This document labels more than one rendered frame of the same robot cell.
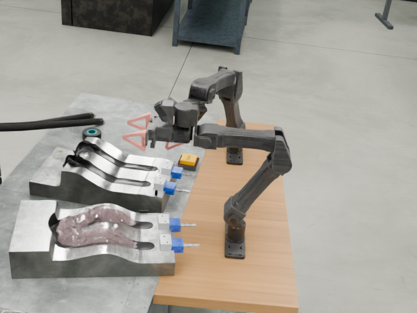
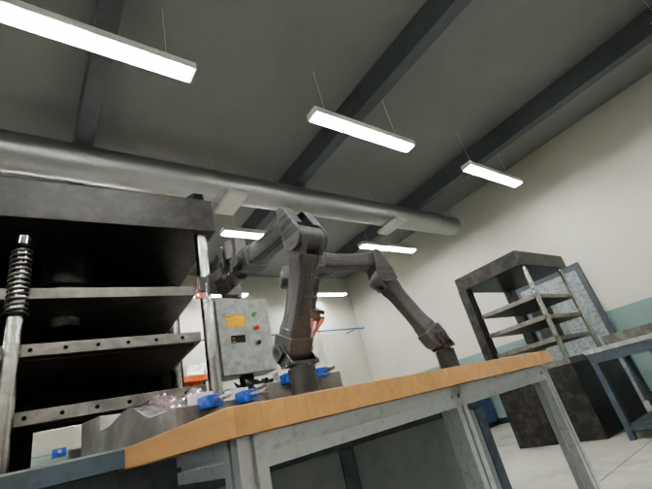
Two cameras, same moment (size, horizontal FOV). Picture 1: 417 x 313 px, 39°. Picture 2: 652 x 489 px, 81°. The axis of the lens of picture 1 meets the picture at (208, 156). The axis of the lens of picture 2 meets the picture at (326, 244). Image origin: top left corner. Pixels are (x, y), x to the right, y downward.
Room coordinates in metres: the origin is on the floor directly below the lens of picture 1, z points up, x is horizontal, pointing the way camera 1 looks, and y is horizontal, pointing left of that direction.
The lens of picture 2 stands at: (1.07, -0.84, 0.75)
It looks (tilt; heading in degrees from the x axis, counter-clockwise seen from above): 24 degrees up; 45
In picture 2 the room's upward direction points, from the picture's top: 14 degrees counter-clockwise
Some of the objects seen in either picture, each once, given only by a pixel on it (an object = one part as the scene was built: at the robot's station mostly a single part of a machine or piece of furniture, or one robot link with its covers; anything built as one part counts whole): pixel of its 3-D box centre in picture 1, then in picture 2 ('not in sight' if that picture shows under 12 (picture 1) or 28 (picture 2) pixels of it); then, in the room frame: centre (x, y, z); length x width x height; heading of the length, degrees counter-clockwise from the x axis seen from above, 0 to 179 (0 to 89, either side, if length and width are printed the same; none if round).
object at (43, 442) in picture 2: not in sight; (73, 455); (1.41, 1.24, 0.87); 0.50 x 0.27 x 0.17; 83
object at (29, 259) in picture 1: (95, 236); (170, 420); (1.49, 0.34, 0.86); 0.50 x 0.26 x 0.11; 100
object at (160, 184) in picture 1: (172, 188); (291, 377); (1.76, 0.12, 0.89); 0.13 x 0.05 x 0.05; 83
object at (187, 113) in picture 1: (193, 124); (239, 255); (1.62, 0.06, 1.24); 0.12 x 0.09 x 0.12; 91
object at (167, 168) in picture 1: (179, 172); (321, 372); (1.87, 0.10, 0.89); 0.13 x 0.05 x 0.05; 83
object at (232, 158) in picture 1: (235, 145); (447, 361); (2.22, -0.11, 0.84); 0.20 x 0.07 x 0.08; 1
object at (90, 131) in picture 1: (92, 135); not in sight; (2.21, 0.51, 0.82); 0.08 x 0.08 x 0.04
